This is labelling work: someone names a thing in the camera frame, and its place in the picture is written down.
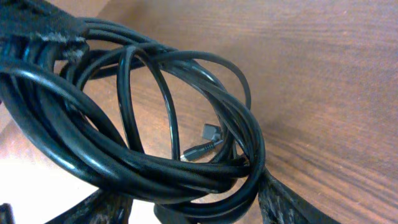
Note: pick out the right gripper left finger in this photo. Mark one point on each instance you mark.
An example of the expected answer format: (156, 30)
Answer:
(101, 207)

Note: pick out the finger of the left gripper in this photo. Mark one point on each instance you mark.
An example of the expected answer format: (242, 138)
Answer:
(38, 21)

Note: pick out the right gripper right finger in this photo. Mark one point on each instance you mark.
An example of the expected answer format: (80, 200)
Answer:
(281, 205)

